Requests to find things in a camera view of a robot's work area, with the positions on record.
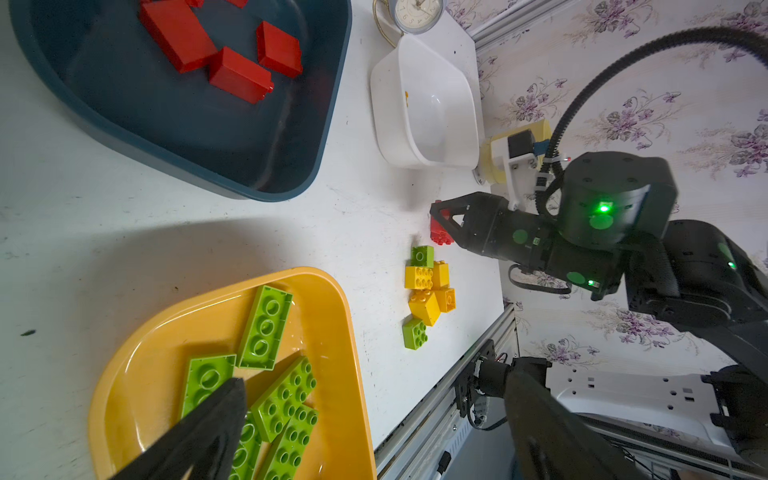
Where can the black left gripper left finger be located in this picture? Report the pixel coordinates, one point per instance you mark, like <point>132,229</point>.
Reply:
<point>202,445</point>

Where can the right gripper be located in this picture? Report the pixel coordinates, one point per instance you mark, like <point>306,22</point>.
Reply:
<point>483,222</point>

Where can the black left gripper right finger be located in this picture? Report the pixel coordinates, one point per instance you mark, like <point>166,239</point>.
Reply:
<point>552,443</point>

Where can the red lego brick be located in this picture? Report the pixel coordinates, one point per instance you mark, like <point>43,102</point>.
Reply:
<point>438,234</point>
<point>239,76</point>
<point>177,31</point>
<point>278,51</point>

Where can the small green lego square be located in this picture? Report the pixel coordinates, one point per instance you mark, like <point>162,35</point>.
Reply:
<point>422,256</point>

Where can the green lego brick top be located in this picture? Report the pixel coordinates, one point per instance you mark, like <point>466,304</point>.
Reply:
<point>276,406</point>

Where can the yellow lego brick pile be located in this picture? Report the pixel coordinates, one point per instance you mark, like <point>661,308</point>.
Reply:
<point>424,306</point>

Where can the small green lego brick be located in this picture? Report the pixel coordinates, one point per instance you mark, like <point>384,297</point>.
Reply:
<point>414,334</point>

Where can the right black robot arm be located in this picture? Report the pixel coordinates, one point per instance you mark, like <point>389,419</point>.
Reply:
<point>605,222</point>

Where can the yellow pen cup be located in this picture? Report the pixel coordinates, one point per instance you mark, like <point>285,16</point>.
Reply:
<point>494,151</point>

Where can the white plastic bin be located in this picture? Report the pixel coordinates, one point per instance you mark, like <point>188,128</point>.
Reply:
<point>423,109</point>

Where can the dark teal plastic bin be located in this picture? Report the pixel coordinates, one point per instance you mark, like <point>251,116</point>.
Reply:
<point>101,63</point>

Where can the light blue desk clock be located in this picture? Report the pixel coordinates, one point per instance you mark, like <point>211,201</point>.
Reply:
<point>394,19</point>

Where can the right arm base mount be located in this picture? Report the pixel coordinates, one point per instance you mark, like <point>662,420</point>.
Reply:
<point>485,377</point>

